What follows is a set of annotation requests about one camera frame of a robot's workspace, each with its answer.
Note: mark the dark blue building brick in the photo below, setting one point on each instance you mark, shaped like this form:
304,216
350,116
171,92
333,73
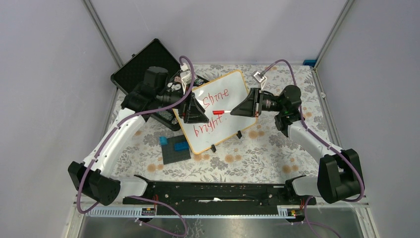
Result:
181,146

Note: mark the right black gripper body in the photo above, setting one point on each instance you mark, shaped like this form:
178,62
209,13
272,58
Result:
256,103

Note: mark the black whiteboard foot clip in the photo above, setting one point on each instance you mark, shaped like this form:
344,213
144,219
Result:
239,134

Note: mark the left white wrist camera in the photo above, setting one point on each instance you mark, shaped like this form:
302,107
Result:
186,79

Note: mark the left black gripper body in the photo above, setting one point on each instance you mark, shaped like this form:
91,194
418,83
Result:
184,112

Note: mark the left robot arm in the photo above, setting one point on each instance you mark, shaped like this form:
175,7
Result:
93,176

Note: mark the light blue building brick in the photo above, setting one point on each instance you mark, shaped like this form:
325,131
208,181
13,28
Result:
163,140

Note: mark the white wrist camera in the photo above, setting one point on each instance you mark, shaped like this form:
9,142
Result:
259,77
186,79

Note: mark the dark grey building baseplate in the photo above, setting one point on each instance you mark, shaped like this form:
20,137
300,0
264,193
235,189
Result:
169,156

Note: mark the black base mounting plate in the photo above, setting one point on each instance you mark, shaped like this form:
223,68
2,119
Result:
201,198

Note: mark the red whiteboard marker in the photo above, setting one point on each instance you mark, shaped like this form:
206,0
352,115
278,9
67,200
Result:
225,111

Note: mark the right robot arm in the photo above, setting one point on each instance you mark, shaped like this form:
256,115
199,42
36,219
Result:
339,176

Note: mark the blue corner bracket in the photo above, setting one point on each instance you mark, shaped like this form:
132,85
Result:
310,62

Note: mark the floral table mat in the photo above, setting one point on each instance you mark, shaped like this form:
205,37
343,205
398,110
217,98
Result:
262,155

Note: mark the black poker chip case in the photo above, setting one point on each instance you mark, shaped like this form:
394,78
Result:
141,69

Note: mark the yellow framed whiteboard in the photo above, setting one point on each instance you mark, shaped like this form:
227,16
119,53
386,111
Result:
223,93

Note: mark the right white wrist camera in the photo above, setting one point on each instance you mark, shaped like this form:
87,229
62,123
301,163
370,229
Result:
259,77

